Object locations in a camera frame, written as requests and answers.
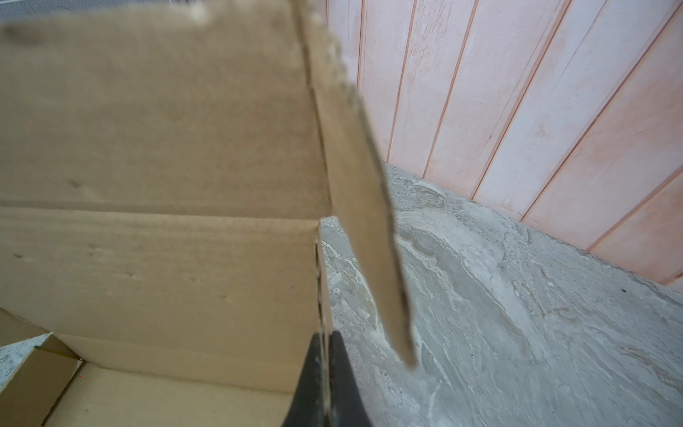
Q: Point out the white wire mesh shelf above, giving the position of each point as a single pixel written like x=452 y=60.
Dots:
x=17 y=9

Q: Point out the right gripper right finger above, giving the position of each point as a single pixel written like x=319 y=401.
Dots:
x=346 y=405

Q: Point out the brown cardboard box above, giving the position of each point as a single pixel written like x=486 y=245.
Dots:
x=165 y=172

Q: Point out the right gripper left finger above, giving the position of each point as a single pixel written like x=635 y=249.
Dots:
x=307 y=406

